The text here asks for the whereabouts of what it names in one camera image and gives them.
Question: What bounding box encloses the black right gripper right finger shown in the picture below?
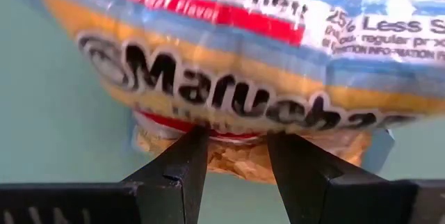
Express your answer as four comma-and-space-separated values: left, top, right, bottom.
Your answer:
266, 131, 418, 224

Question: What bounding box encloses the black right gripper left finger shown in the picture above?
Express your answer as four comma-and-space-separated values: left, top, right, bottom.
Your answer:
121, 125, 210, 224

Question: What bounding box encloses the blue-edged Maruchan beef ramen pack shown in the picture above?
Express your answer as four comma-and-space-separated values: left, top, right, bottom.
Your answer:
20, 0, 445, 185

